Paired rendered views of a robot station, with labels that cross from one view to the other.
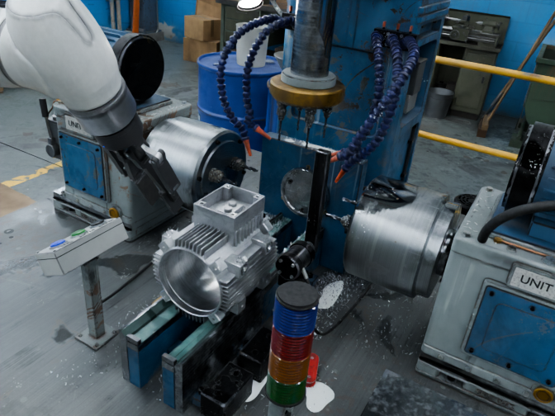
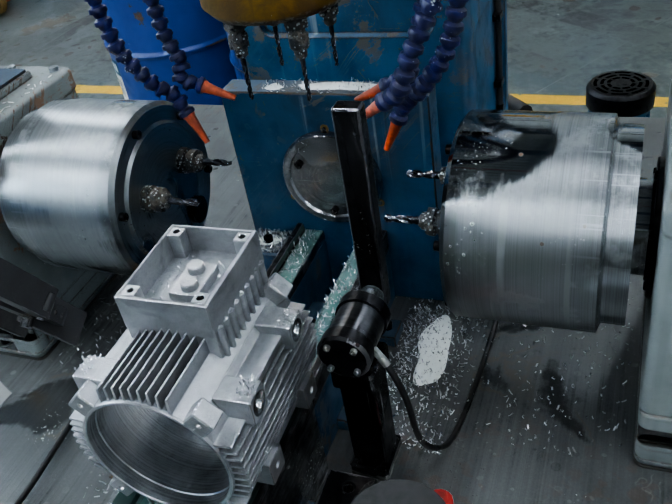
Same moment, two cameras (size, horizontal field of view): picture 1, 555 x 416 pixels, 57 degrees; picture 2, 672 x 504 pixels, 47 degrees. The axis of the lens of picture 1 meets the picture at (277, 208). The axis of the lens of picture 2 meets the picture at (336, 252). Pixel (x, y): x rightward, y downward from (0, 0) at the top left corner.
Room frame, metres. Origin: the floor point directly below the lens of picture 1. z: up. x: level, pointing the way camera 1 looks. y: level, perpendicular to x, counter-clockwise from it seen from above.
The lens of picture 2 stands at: (0.30, -0.02, 1.58)
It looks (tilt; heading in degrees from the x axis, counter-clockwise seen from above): 36 degrees down; 358
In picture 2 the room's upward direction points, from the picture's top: 10 degrees counter-clockwise
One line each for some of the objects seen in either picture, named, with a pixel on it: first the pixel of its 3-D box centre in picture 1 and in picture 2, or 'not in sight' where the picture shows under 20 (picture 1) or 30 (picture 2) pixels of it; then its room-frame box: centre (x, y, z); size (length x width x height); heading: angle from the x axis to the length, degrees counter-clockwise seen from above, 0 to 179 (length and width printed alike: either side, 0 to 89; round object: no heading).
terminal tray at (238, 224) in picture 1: (230, 215); (196, 290); (0.93, 0.10, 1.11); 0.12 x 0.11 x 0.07; 153
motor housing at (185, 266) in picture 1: (217, 259); (202, 383); (0.89, 0.12, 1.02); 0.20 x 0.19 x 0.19; 153
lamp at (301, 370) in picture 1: (289, 357); not in sight; (0.55, -0.04, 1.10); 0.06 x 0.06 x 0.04
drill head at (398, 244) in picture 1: (412, 240); (565, 220); (1.01, -0.32, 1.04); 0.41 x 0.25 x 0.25; 62
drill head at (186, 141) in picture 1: (181, 161); (84, 184); (1.33, 0.29, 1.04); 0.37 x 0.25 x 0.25; 62
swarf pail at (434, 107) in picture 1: (437, 103); not in sight; (5.43, -1.62, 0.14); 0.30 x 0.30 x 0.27
